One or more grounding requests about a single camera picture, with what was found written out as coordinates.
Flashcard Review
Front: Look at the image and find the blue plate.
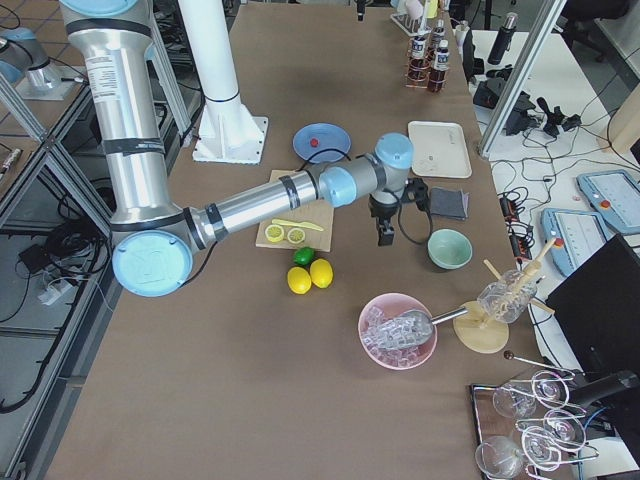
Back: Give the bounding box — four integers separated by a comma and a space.
292, 123, 351, 164

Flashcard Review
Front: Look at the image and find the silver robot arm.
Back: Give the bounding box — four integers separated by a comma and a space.
61, 1, 414, 297

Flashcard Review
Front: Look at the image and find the pale green bowl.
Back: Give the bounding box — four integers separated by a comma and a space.
427, 229, 473, 270

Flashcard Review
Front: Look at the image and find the pink bowl with ice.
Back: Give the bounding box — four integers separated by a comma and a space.
358, 293, 438, 370

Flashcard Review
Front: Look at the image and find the grey folded cloth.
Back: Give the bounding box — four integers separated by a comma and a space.
430, 187, 469, 220

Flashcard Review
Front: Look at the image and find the whole yellow lemon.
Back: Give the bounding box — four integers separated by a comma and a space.
287, 266, 312, 295
309, 258, 334, 289

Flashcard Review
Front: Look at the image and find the wooden cutting board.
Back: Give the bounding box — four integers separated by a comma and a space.
255, 170, 334, 252

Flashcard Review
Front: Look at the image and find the dark drink bottle white cap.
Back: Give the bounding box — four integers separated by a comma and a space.
406, 29, 431, 88

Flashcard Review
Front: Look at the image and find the green lime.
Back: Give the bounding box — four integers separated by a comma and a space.
293, 246, 316, 267

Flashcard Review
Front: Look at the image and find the cream rabbit tray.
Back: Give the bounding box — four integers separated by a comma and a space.
408, 120, 472, 179

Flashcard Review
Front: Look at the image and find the steel ice scoop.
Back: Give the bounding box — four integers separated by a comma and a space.
394, 306, 468, 348

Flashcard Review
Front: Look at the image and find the yellow plastic knife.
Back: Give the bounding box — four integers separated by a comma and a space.
271, 218, 324, 232

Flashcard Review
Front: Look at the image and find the lemon half slice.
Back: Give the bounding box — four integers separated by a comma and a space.
264, 224, 285, 243

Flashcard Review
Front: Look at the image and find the wooden mug tree stand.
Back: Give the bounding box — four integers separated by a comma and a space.
453, 238, 555, 354

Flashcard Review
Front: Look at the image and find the clear glass mug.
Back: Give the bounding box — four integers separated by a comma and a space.
477, 270, 537, 324

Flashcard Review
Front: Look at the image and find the black thermos bottle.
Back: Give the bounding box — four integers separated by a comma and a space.
487, 12, 519, 65

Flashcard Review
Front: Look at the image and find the blue teach pendant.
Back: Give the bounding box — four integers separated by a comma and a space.
576, 170, 639, 235
540, 208, 613, 277

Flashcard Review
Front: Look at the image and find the black monitor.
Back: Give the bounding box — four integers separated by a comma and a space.
546, 234, 639, 374

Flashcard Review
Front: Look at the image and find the metal glass rack tray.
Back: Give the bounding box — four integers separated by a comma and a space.
469, 367, 599, 479

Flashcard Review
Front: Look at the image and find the wine glass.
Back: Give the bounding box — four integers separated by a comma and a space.
475, 436, 525, 479

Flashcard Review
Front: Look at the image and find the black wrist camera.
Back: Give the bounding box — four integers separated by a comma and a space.
401, 178, 430, 212

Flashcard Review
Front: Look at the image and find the copper wire bottle rack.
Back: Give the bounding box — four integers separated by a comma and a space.
405, 31, 450, 93

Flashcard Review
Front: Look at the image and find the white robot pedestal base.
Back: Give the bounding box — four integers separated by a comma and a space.
179, 1, 268, 165

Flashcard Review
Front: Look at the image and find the aluminium frame post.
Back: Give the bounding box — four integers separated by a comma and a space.
478, 0, 566, 160

